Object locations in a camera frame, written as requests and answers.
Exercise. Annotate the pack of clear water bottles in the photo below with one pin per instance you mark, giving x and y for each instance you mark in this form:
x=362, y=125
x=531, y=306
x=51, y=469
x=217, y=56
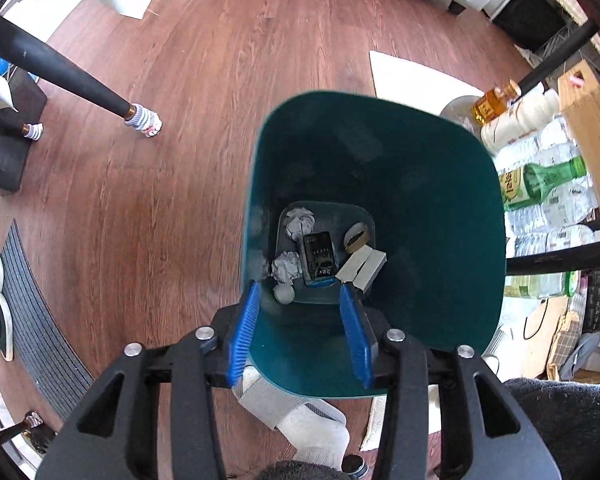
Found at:
x=555, y=230

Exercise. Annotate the crumpled paper ball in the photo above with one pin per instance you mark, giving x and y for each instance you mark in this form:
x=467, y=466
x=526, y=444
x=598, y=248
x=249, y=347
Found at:
x=286, y=267
x=300, y=221

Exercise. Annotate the brown cardboard box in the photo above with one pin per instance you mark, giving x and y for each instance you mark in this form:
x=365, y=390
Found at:
x=595, y=150

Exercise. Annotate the checkered cloth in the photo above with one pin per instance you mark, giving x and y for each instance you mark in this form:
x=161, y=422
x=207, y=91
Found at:
x=567, y=345

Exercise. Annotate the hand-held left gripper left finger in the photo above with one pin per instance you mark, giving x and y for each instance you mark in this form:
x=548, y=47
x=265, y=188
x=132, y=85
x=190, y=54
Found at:
x=242, y=335

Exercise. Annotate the white plastic jug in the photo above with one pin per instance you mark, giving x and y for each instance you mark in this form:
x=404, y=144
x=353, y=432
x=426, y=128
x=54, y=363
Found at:
x=520, y=122

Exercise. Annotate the small dark round lid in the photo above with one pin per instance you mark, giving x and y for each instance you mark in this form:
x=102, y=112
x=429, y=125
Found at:
x=354, y=466

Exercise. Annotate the white paper sheet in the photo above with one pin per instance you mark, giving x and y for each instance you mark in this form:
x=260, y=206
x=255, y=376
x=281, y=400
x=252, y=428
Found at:
x=415, y=80

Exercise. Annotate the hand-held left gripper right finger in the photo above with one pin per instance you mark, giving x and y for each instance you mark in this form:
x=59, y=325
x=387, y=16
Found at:
x=355, y=335

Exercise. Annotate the person's dark fleece trousers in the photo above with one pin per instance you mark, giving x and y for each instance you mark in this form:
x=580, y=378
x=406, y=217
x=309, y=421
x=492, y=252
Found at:
x=570, y=430

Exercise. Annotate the amber liquid bottle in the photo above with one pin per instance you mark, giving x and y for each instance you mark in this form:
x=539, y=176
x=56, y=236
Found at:
x=495, y=102

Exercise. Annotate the small white round object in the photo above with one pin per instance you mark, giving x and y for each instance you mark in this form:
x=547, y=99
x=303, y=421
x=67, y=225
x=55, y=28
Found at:
x=284, y=294

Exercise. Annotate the striped table leg sock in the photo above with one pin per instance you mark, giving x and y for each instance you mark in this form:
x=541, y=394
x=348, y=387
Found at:
x=32, y=131
x=142, y=120

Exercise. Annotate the white cardboard carton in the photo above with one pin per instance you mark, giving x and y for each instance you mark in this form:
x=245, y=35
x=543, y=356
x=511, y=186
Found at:
x=362, y=270

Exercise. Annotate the black printed small box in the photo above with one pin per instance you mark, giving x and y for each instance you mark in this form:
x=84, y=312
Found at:
x=319, y=255

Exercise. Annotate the beige round tape roll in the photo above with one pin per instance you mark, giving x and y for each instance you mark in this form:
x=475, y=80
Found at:
x=356, y=237

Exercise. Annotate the black table leg with sock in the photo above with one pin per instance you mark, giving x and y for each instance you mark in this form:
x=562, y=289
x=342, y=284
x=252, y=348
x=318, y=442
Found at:
x=55, y=60

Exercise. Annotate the person's white sock foot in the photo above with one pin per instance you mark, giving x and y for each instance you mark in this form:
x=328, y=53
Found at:
x=310, y=430

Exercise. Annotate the green glass bottle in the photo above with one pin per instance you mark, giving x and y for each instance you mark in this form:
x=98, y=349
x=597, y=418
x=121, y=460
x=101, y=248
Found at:
x=555, y=180

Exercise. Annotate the black metal table leg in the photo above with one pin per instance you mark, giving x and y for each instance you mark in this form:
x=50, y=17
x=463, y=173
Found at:
x=565, y=257
x=555, y=57

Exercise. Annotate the dark green trash bin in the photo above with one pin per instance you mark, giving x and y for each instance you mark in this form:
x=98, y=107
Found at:
x=430, y=210

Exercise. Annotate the green label drink bottle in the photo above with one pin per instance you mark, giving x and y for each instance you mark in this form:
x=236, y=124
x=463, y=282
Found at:
x=512, y=190

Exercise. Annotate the blue tissue packet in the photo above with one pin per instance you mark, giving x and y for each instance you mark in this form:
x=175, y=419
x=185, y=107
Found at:
x=322, y=283

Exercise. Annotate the dark ribbed floor mat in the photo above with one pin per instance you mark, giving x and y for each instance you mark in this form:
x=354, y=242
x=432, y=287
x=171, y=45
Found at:
x=35, y=320

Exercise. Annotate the clear bottle with green cap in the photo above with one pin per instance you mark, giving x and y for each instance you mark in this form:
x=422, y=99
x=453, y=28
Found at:
x=540, y=285

